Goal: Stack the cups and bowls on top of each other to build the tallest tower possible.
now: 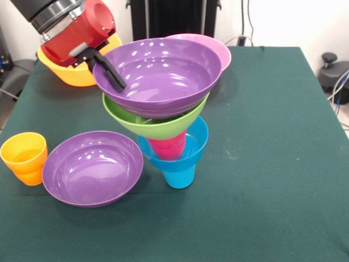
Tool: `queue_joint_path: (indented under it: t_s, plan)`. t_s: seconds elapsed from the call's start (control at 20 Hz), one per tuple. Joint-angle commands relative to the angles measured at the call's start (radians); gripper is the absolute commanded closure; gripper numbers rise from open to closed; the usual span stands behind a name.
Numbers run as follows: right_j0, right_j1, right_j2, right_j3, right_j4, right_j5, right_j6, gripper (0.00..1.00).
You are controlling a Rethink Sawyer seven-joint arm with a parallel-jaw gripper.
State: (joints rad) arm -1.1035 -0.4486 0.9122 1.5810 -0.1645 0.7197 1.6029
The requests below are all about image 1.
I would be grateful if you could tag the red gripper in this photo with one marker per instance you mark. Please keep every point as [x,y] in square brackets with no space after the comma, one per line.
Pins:
[81,35]

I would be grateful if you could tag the shallow purple plastic bowl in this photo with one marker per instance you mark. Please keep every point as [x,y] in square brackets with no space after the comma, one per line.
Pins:
[92,180]
[169,103]

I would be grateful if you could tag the green plastic bowl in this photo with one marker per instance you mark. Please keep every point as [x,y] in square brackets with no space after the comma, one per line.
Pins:
[158,131]

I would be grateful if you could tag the red plastic cup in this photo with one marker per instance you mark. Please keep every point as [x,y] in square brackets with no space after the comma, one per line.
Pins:
[166,150]

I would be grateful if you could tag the large pink plastic bowl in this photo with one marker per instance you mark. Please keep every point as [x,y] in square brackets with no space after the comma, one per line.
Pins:
[221,52]

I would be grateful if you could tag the small blue plastic bowl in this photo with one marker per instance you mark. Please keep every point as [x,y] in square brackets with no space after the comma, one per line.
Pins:
[177,165]

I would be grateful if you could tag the blue plastic cup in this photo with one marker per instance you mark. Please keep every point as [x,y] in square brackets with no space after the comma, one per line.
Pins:
[178,178]

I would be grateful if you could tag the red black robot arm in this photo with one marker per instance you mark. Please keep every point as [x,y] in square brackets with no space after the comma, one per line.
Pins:
[43,13]

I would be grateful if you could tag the large orange plastic bowl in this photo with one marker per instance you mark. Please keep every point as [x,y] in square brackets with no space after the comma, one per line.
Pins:
[68,77]

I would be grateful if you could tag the black grey chair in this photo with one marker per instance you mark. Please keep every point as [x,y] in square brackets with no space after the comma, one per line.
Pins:
[16,76]

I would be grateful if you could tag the black equipment box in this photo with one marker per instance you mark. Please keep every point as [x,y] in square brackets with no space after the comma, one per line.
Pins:
[4,54]

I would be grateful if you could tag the orange plastic cup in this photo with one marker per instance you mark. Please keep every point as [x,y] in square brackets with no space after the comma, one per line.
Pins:
[27,174]

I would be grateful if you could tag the black power plug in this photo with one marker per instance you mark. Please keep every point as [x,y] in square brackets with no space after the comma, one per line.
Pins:
[241,41]

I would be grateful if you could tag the dark green tablecloth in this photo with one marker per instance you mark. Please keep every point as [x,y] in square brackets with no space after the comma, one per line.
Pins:
[207,232]

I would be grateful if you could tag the black stand with knob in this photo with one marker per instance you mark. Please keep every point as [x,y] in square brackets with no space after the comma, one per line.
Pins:
[332,73]

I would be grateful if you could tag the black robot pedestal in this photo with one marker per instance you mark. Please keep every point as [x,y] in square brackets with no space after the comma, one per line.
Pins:
[174,16]

